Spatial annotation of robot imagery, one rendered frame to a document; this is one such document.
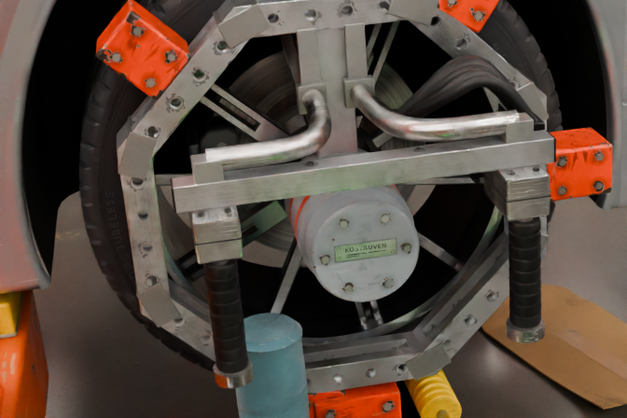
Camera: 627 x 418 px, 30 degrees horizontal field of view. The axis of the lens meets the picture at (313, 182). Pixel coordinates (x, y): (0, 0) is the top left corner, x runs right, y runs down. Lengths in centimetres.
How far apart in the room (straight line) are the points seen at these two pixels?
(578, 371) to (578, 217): 86
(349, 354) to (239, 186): 45
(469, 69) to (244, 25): 27
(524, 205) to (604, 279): 186
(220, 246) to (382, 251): 21
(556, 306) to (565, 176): 146
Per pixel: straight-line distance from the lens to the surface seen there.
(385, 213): 134
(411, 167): 127
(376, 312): 168
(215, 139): 160
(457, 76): 135
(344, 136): 146
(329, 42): 142
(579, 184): 157
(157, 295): 150
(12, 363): 158
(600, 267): 321
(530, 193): 129
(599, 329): 290
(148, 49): 139
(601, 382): 270
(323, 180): 126
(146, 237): 147
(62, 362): 296
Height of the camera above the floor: 144
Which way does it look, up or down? 22 degrees down
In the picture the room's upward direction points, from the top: 5 degrees counter-clockwise
